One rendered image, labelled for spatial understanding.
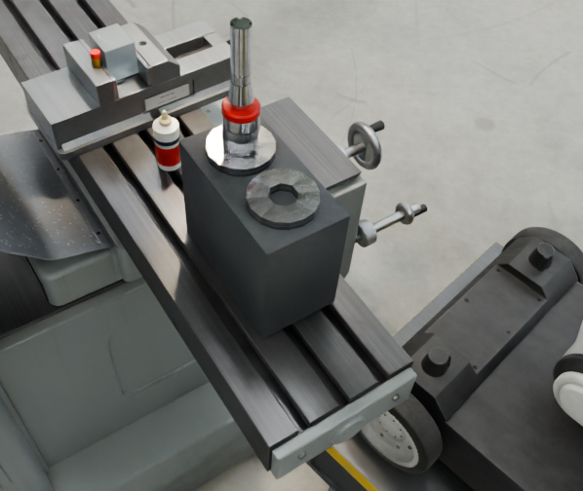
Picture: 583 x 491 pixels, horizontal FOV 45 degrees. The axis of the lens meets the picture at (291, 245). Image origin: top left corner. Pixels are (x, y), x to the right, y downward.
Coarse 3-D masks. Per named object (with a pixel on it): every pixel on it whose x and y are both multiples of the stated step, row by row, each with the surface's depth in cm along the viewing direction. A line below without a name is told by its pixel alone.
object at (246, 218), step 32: (192, 160) 90; (224, 160) 88; (256, 160) 88; (288, 160) 90; (192, 192) 95; (224, 192) 86; (256, 192) 85; (288, 192) 87; (320, 192) 87; (192, 224) 101; (224, 224) 89; (256, 224) 83; (288, 224) 82; (320, 224) 84; (224, 256) 94; (256, 256) 83; (288, 256) 83; (320, 256) 88; (256, 288) 88; (288, 288) 89; (320, 288) 94; (256, 320) 93; (288, 320) 95
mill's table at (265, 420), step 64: (0, 0) 140; (64, 0) 141; (64, 64) 129; (192, 128) 120; (128, 192) 110; (192, 256) 103; (192, 320) 96; (320, 320) 97; (256, 384) 91; (320, 384) 91; (384, 384) 93; (256, 448) 91; (320, 448) 92
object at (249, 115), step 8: (224, 104) 84; (256, 104) 85; (224, 112) 84; (232, 112) 83; (240, 112) 84; (248, 112) 84; (256, 112) 84; (232, 120) 84; (240, 120) 83; (248, 120) 84
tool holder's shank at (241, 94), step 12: (240, 24) 76; (252, 24) 76; (240, 36) 76; (252, 36) 77; (240, 48) 77; (252, 48) 78; (240, 60) 78; (240, 72) 79; (240, 84) 81; (252, 84) 82; (228, 96) 83; (240, 96) 82; (252, 96) 83; (240, 108) 84
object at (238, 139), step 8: (224, 120) 85; (256, 120) 85; (224, 128) 86; (232, 128) 85; (240, 128) 84; (248, 128) 85; (256, 128) 86; (224, 136) 87; (232, 136) 86; (240, 136) 85; (248, 136) 86; (256, 136) 87; (224, 144) 88; (232, 144) 87; (240, 144) 86; (248, 144) 87; (256, 144) 88; (232, 152) 88; (240, 152) 87; (248, 152) 88
